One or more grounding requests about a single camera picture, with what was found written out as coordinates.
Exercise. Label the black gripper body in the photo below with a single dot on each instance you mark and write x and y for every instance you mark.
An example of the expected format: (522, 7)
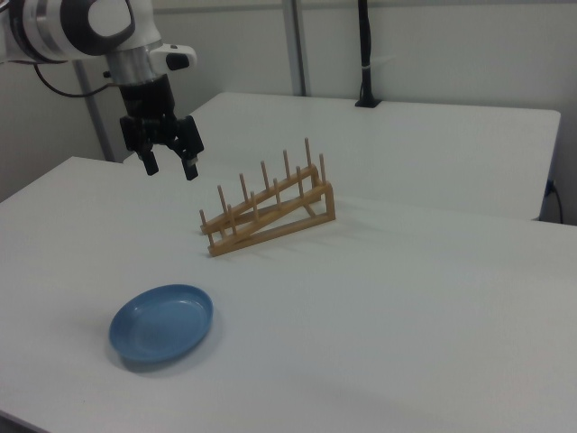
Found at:
(146, 97)

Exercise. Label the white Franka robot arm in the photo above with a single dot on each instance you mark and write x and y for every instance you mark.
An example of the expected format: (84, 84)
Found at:
(67, 27)

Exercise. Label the grey aluminium frame post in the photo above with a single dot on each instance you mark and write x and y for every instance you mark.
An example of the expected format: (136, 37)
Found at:
(97, 122)
(297, 45)

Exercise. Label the blue plate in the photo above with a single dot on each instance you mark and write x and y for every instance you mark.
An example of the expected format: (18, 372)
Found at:
(162, 322)

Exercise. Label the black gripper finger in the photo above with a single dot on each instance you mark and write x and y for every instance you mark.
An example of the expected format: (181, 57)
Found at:
(146, 158)
(191, 149)

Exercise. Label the black pole with base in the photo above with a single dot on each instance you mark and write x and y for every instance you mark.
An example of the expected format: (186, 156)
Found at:
(366, 54)

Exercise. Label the wooden plate rack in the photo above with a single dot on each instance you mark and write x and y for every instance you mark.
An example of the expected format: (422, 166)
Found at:
(270, 212)

